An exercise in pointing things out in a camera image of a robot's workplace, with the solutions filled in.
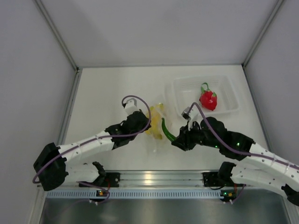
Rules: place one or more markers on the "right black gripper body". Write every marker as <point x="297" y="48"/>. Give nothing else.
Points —
<point x="195" y="136"/>

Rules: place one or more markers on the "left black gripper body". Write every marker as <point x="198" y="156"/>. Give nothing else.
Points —
<point x="144" y="125"/>

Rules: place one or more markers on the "green fake chili pepper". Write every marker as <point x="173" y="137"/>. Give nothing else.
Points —
<point x="166" y="132"/>

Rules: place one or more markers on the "yellow fake banana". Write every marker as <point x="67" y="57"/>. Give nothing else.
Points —
<point x="157" y="113"/>

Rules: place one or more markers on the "clear zip top bag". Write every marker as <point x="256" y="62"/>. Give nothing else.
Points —
<point x="153" y="145"/>

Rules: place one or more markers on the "red fake dragon fruit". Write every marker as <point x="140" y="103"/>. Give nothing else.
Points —
<point x="208" y="98"/>

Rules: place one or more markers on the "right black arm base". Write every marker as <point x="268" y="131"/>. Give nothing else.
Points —
<point x="211" y="179"/>

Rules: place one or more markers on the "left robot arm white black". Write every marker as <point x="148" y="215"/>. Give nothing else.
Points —
<point x="58" y="165"/>

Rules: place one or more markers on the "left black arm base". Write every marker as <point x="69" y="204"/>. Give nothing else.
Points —
<point x="111" y="179"/>

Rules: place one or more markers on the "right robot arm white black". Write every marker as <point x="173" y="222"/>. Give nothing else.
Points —
<point x="256" y="166"/>

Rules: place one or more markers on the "clear plastic basket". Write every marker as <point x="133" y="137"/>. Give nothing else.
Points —
<point x="181" y="92"/>

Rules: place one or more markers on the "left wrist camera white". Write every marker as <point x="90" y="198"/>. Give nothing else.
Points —
<point x="130" y="106"/>

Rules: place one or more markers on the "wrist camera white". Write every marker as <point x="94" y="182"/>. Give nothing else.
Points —
<point x="130" y="106"/>
<point x="191" y="116"/>

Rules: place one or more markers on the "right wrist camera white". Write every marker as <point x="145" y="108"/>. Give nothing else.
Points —
<point x="191" y="116"/>

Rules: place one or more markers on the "aluminium mounting rail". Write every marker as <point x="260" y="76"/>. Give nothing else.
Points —
<point x="158" y="178"/>

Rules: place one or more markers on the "white slotted cable duct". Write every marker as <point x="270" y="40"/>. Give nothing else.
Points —
<point x="135" y="194"/>

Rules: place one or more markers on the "left aluminium frame post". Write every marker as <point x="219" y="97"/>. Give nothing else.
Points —
<point x="53" y="28"/>

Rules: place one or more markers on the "aluminium frame post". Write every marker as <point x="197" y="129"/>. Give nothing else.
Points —
<point x="53" y="28"/>
<point x="263" y="31"/>

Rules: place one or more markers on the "right aluminium frame post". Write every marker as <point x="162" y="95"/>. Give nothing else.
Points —
<point x="263" y="31"/>

